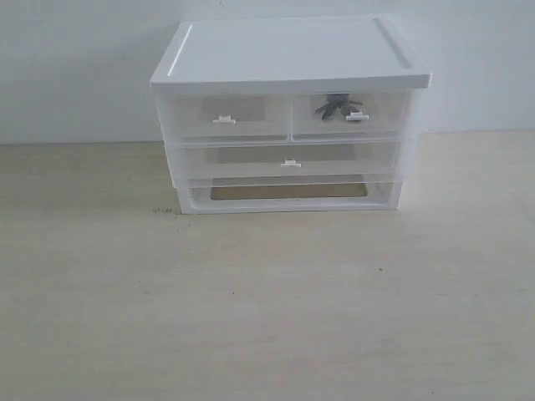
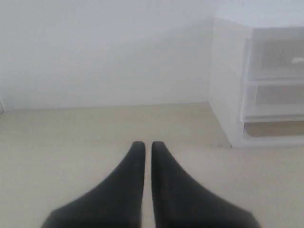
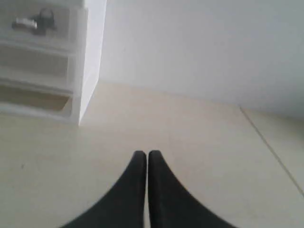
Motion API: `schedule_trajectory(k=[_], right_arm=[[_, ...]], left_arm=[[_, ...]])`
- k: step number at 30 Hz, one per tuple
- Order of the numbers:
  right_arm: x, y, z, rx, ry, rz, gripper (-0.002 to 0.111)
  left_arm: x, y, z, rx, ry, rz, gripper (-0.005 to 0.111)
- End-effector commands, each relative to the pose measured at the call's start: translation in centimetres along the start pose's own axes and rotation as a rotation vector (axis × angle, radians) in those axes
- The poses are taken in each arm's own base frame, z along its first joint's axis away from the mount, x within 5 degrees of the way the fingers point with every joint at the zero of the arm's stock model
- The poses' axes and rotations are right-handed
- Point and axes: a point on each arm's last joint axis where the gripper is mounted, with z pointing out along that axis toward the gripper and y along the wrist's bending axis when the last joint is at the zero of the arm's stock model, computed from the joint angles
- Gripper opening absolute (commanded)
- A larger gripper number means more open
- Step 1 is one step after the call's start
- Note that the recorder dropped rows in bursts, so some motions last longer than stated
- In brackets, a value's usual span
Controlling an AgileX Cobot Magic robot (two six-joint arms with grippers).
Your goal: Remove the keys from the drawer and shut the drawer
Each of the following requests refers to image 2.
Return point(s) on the white plastic drawer cabinet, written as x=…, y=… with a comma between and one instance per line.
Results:
x=228, y=75

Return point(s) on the clear top left drawer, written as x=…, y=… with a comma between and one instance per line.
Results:
x=276, y=53

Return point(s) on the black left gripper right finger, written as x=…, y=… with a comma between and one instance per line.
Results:
x=179, y=201

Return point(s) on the clear wide middle drawer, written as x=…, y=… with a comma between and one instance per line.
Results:
x=269, y=101

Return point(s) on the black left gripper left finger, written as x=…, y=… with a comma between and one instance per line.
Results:
x=114, y=203

